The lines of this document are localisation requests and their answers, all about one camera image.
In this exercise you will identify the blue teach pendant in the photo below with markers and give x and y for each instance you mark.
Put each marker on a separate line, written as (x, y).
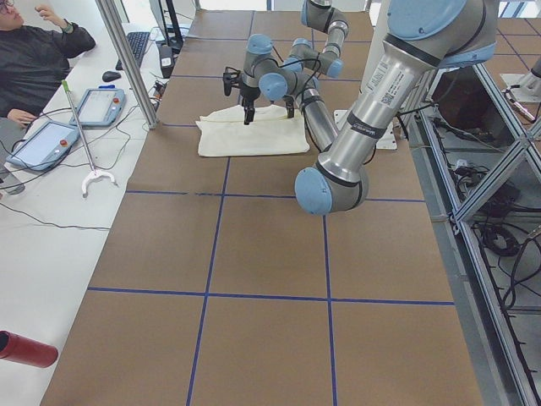
(100, 107)
(46, 147)

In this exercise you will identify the far blue teach pendant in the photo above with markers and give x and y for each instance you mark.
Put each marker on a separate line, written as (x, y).
(100, 107)

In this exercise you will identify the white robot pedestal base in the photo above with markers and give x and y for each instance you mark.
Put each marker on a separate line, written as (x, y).
(376, 51)

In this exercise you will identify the black keyboard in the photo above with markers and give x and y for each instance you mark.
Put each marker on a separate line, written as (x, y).
(138, 42)

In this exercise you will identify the cream long-sleeve cat shirt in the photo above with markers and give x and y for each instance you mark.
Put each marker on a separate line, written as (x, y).
(224, 133)

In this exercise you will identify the near blue teach pendant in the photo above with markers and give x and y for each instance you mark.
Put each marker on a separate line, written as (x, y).
(46, 147)

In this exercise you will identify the red cylinder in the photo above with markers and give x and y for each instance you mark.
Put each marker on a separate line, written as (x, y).
(26, 351)

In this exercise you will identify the black power adapter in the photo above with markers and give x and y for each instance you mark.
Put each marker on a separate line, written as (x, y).
(166, 60)

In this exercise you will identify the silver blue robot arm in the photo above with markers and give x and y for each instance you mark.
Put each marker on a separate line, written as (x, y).
(421, 36)
(321, 42)

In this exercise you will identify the black computer mouse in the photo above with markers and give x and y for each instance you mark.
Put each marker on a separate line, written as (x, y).
(110, 76)

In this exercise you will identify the aluminium frame post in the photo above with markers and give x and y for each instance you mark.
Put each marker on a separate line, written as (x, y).
(114, 26)

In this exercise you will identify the reacher grabber stick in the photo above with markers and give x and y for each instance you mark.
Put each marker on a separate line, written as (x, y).
(95, 172)

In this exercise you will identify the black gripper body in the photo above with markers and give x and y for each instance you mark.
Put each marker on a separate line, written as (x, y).
(247, 96)
(290, 108)

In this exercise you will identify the person in black sweater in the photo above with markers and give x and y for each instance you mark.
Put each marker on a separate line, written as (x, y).
(34, 61)

